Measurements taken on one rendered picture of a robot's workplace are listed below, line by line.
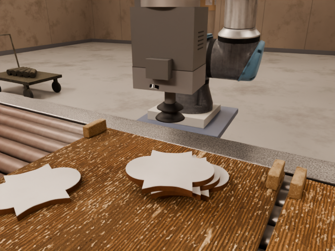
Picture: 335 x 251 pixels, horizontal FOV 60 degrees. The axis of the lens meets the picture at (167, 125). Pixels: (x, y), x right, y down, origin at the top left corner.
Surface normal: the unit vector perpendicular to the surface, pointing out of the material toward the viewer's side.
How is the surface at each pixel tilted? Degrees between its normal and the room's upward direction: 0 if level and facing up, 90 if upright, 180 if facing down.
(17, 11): 90
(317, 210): 0
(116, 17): 90
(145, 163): 0
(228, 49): 96
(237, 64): 93
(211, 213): 0
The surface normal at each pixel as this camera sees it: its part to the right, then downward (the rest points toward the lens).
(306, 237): 0.00, -0.93
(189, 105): -0.03, 0.04
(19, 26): 0.91, 0.16
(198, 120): -0.42, 0.34
